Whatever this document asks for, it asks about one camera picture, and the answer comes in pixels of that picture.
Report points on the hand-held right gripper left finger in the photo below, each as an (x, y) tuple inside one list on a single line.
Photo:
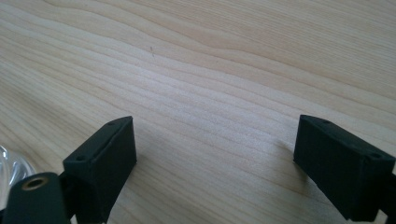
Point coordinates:
[(102, 168)]

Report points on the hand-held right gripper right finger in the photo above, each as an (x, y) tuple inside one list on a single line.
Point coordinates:
[(342, 168)]

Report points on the clear glass object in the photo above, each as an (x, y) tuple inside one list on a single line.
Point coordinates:
[(12, 171)]

